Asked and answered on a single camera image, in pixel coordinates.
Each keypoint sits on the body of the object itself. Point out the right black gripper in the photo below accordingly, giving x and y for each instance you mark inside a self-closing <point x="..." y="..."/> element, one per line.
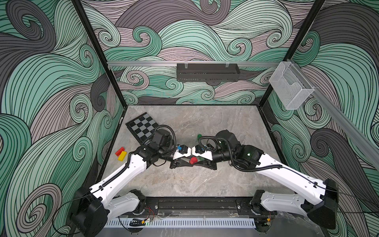
<point x="211" y="161"/>

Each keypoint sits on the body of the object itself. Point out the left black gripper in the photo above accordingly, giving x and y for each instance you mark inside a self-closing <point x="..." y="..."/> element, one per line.
<point x="174" y="160"/>

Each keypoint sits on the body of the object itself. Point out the red paint jar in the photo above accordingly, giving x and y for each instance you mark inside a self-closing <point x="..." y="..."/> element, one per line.
<point x="193" y="160"/>

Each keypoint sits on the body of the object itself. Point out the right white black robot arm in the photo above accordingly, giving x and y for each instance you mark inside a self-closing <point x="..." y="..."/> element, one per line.
<point x="314" y="198"/>

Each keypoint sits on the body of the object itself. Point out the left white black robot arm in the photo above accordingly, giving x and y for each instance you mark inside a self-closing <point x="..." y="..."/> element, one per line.
<point x="92" y="207"/>

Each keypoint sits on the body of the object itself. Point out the black white chessboard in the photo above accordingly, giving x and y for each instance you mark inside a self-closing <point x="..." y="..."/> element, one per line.
<point x="142" y="127"/>

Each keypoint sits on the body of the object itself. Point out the yellow block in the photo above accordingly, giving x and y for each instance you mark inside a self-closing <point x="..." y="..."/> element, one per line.
<point x="122" y="156"/>

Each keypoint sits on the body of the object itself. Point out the red block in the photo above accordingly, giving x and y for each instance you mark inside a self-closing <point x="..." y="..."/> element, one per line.
<point x="119" y="151"/>

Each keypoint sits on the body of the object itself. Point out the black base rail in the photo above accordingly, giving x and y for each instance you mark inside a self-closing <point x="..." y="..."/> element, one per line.
<point x="246" y="205"/>

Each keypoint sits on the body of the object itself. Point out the white slotted cable duct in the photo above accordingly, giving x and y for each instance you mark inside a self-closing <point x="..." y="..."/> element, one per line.
<point x="234" y="223"/>

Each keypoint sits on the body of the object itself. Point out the black wall tray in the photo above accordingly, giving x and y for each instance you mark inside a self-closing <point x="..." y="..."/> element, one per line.
<point x="211" y="73"/>

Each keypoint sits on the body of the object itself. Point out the clear plastic wall holder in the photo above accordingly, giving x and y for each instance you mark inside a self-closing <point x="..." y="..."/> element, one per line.
<point x="291" y="85"/>

